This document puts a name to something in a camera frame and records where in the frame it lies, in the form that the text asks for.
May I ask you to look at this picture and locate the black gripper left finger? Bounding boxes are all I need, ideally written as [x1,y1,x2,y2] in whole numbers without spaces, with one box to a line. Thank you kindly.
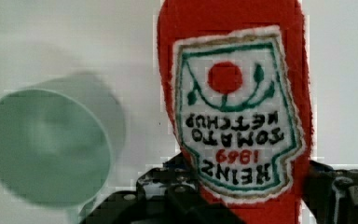
[80,154,245,224]

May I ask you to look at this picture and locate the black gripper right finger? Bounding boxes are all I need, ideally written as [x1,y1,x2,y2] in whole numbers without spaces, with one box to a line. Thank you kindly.
[302,161,358,224]

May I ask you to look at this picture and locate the red plush ketchup bottle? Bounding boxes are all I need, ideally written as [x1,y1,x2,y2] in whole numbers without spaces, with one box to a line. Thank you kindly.
[157,0,312,224]

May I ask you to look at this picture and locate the green mug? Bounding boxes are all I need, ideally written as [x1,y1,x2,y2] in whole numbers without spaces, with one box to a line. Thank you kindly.
[0,74,126,224]

